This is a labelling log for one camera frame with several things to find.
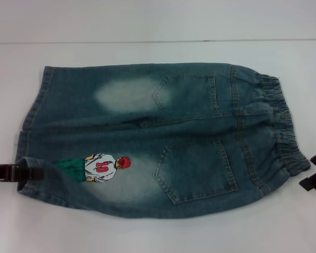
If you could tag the blue denim shorts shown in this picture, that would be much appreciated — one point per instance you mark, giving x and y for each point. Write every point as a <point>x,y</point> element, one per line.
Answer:
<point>160,147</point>

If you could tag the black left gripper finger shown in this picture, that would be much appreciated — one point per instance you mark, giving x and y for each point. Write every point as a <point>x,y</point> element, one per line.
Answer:
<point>5,172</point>

